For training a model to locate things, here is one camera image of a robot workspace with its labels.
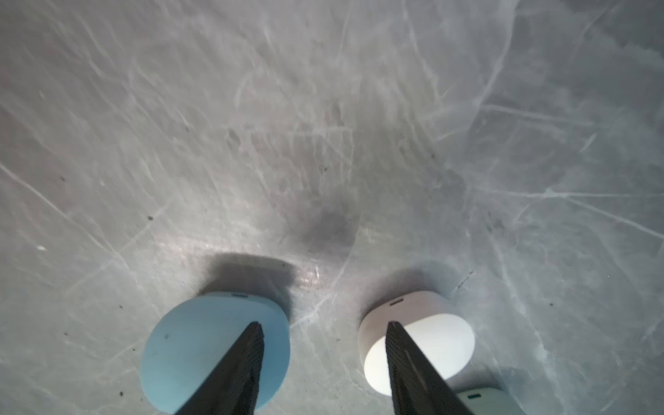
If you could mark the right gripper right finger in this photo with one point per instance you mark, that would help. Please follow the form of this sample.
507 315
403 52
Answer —
417 388

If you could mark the blue earbud case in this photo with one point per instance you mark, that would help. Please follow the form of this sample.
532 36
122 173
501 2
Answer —
190 340

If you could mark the white earbud case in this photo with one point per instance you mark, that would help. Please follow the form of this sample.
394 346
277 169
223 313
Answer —
446 339

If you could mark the mint green earbud case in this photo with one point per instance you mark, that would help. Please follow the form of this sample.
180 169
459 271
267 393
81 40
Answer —
490 401

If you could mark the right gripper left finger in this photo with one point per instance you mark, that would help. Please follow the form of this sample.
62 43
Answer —
232 388

